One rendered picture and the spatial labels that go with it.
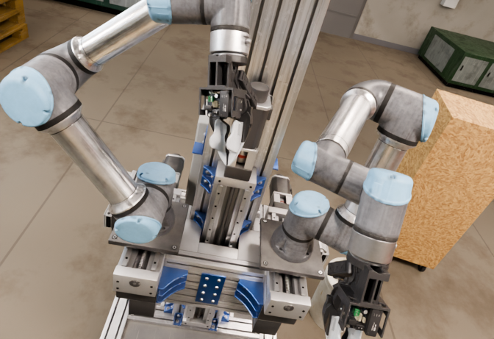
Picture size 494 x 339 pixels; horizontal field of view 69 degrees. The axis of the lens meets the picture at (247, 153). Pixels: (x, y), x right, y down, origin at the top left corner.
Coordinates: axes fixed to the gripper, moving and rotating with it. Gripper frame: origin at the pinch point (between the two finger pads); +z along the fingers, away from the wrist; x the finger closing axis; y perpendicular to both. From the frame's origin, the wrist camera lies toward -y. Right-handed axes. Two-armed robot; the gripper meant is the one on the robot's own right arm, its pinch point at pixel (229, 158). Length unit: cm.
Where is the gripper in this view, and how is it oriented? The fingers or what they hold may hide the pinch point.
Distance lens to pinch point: 73.9
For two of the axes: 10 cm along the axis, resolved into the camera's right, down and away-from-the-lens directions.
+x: 9.2, 0.8, -3.7
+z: -0.5, 9.9, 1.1
